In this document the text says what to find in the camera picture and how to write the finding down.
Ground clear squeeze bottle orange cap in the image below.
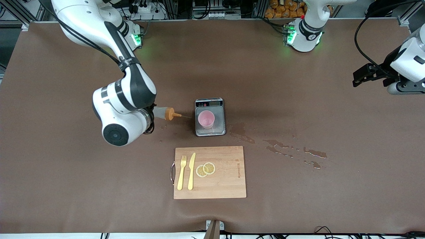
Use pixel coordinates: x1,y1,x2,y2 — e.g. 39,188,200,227
153,107,183,121

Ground pink plastic cup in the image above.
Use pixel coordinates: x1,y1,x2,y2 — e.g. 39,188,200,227
198,111,215,129

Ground yellow plastic fork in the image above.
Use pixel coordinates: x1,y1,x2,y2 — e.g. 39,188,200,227
177,155,187,191

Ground yellow plastic knife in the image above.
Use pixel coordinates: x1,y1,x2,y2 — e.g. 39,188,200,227
188,153,196,191

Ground silver digital kitchen scale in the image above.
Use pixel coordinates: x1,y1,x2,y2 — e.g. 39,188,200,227
195,98,226,137

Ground brown table mat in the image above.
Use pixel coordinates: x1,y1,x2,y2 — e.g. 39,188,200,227
0,18,425,234

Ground wooden cutting board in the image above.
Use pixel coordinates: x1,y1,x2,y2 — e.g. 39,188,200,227
170,146,247,199

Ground orange snack packets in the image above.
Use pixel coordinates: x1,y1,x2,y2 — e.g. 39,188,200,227
265,0,334,19

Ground white power strip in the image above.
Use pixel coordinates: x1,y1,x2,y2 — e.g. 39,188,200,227
133,3,166,20

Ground white connector strip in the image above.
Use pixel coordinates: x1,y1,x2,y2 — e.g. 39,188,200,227
193,10,241,20

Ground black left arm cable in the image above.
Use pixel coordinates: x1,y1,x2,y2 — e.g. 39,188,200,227
354,0,425,72

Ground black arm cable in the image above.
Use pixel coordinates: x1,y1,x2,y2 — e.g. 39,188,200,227
354,0,425,72
40,0,122,67

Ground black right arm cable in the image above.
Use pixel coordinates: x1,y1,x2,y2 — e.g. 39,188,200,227
40,0,122,67

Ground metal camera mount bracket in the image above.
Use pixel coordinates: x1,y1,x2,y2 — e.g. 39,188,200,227
206,220,225,239

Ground black floor cable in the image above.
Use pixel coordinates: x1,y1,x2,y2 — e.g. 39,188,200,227
314,226,425,239

